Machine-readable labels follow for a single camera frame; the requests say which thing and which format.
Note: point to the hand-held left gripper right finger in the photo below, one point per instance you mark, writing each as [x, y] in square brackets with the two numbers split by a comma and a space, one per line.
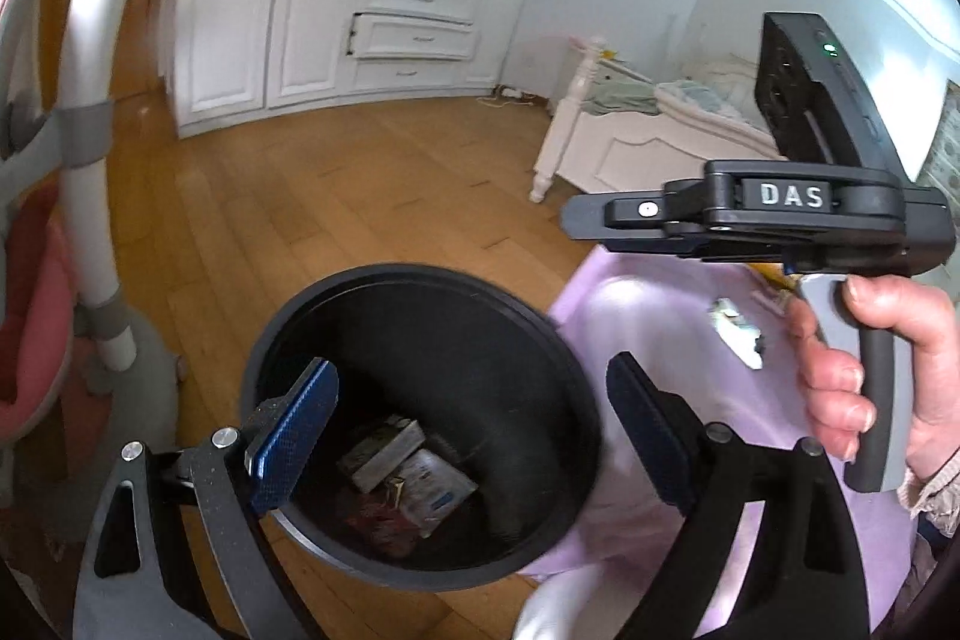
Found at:
[645, 430]

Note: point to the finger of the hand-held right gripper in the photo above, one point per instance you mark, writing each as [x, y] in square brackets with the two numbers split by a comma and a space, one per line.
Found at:
[611, 220]

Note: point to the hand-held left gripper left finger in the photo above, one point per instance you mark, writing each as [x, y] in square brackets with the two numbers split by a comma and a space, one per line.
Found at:
[296, 437]

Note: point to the black trash bin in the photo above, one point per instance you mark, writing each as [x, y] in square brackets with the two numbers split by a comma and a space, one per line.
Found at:
[465, 340]

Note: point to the person's right hand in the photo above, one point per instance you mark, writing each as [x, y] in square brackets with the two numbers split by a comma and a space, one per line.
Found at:
[930, 370]

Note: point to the yellow wrapper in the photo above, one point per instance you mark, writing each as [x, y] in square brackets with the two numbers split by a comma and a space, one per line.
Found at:
[772, 291]

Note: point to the red wrapper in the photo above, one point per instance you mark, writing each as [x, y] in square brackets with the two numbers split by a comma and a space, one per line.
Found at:
[379, 524]

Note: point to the green cloth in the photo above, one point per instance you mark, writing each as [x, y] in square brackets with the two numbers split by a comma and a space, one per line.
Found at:
[619, 99]

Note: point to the silver crumpled wrapper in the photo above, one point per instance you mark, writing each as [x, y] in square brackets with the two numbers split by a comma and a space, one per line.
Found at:
[739, 332]

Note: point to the patterned window blind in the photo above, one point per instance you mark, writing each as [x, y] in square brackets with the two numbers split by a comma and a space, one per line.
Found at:
[946, 160]

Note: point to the white nightstand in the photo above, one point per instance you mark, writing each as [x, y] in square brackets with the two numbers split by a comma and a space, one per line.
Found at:
[626, 74]

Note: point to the white packet with blue print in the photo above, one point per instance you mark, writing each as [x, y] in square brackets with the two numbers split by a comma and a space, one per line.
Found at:
[435, 490]

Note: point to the floral bedding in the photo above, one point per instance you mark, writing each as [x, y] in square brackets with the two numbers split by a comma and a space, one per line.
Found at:
[712, 96]

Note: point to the white power strip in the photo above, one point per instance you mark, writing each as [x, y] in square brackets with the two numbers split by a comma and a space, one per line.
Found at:
[510, 94]

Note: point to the white wardrobe drawer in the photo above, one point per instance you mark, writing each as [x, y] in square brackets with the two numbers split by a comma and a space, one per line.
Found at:
[412, 36]

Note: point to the pink and white chair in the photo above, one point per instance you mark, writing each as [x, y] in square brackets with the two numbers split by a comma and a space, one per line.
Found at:
[82, 160]

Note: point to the white bed frame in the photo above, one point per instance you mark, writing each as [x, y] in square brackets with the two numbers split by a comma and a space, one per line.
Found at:
[637, 153]

